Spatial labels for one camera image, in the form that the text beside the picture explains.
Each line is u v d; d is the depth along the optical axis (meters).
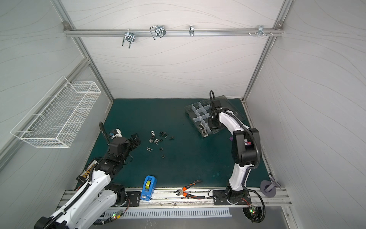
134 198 0.73
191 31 0.78
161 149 0.91
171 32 0.77
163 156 0.88
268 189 0.76
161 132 0.99
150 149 0.92
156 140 0.95
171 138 0.96
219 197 0.74
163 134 0.98
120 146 0.61
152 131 0.99
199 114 1.05
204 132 0.99
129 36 0.80
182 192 0.75
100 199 0.57
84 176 0.80
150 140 0.95
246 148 0.50
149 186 0.73
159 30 0.76
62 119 0.69
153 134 0.98
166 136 0.98
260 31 0.77
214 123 0.83
